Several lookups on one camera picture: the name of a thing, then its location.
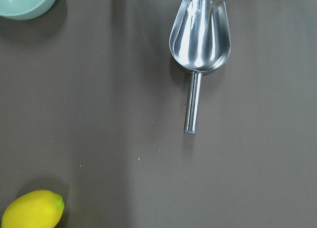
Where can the mint green bowl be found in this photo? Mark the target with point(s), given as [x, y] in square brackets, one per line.
[24, 9]

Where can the yellow lemon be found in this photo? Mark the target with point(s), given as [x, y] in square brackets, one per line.
[37, 209]

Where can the metal ice scoop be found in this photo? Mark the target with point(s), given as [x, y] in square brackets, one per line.
[200, 43]

